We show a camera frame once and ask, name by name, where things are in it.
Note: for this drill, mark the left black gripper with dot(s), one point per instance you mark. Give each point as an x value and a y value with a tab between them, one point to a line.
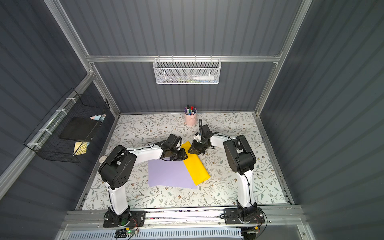
176	153

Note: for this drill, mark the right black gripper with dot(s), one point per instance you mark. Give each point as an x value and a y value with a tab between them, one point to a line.
197	147

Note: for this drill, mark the yellow rectangular paper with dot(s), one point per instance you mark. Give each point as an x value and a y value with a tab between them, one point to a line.
194	165

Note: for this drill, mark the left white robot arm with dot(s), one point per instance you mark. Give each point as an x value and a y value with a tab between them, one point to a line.
116	168

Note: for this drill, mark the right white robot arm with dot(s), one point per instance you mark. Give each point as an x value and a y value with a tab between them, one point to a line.
240	157

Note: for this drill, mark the purple paper sheet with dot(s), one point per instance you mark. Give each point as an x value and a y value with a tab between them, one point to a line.
169	174

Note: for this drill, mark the pink pen cup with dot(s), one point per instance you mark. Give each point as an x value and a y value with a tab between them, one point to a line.
190	113

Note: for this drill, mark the white bottle in basket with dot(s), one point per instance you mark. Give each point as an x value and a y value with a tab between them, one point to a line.
204	78

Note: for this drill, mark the white vented panel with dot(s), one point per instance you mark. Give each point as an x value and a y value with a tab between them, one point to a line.
157	234

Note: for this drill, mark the pastel note pad in basket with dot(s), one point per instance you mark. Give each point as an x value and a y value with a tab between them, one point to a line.
98	117

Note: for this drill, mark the yellow sticky note pad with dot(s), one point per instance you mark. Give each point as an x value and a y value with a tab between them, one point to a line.
80	148

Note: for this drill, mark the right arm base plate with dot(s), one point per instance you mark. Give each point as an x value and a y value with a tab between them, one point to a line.
233	216

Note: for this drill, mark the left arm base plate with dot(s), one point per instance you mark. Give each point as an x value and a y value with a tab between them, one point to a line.
128	219

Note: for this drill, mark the white wire mesh basket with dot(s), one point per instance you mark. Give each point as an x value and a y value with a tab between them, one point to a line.
182	73

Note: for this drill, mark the black wire wall basket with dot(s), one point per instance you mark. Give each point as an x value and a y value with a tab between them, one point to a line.
55	139

